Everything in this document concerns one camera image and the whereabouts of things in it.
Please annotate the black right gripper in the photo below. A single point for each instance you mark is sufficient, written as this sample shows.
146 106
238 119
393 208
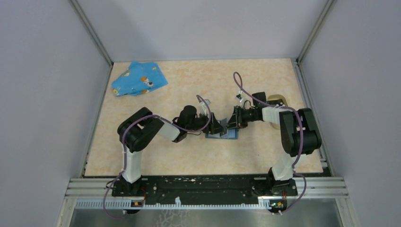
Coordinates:
233 122

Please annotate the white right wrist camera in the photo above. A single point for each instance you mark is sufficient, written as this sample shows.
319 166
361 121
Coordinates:
239 96

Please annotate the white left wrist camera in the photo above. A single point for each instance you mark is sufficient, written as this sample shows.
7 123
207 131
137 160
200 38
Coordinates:
205 106

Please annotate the aluminium frame rail front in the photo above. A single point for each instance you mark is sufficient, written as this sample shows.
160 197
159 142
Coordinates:
308 188

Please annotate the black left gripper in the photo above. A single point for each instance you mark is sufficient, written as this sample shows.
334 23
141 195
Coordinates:
214 126

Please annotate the aluminium corner post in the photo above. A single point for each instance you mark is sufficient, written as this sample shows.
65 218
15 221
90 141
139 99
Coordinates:
316 29
90 30

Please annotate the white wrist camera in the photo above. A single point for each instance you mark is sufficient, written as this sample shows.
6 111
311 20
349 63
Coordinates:
239 96
205 106

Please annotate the blue patterned cloth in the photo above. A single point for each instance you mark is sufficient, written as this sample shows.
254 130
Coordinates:
139 78

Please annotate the right aluminium corner post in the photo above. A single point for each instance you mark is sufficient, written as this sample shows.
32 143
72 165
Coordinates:
316 29

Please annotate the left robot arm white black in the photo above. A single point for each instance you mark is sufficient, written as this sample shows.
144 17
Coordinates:
138 131

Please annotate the gold oval tray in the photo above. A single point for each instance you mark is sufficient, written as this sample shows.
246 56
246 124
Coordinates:
279 103

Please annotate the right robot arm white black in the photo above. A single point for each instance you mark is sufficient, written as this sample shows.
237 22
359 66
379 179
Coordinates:
299 132

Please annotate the white cable duct strip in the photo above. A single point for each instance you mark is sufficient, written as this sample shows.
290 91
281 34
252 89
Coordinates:
128 204

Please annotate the left aluminium corner post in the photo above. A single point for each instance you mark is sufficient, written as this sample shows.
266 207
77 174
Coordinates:
90 30

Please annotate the blue card holder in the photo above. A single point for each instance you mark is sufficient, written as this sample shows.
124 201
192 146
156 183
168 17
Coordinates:
231 134

